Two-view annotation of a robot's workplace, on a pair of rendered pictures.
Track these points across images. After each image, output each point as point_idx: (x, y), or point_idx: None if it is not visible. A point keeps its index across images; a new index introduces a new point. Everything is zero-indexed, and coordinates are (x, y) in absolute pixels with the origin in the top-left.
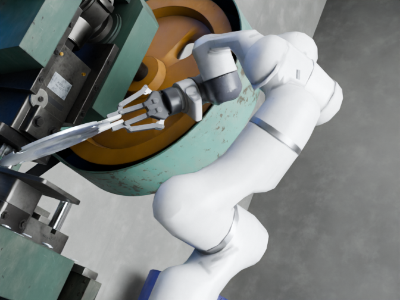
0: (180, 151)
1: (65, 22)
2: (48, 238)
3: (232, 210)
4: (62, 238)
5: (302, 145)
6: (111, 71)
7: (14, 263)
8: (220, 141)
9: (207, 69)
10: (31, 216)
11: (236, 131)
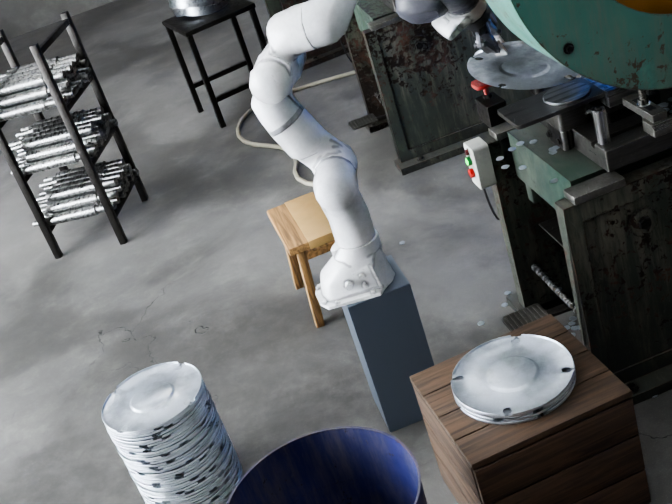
0: (536, 49)
1: None
2: (593, 153)
3: (314, 169)
4: (601, 153)
5: (267, 130)
6: None
7: (543, 178)
8: (520, 28)
9: None
10: (576, 131)
11: (511, 9)
